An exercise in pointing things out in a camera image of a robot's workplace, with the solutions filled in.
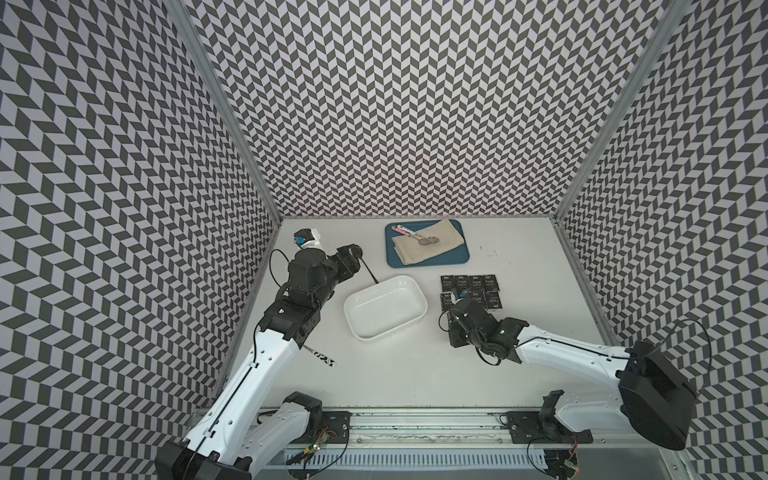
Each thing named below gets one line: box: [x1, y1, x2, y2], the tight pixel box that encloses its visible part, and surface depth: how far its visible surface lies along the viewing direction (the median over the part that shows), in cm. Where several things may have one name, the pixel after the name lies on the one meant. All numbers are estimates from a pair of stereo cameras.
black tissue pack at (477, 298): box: [470, 290, 485, 306], surface depth 96 cm
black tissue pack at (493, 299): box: [485, 290, 503, 309], surface depth 96 cm
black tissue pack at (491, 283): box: [483, 274, 500, 292], surface depth 99 cm
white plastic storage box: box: [344, 274, 429, 341], surface depth 92 cm
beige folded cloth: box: [391, 218, 465, 266], surface depth 113 cm
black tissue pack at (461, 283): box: [454, 275, 469, 292], surface depth 101 cm
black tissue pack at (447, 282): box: [440, 275, 455, 292], surface depth 101 cm
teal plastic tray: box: [385, 219, 470, 268], surface depth 108 cm
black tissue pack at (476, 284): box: [468, 275, 485, 295], surface depth 98 cm
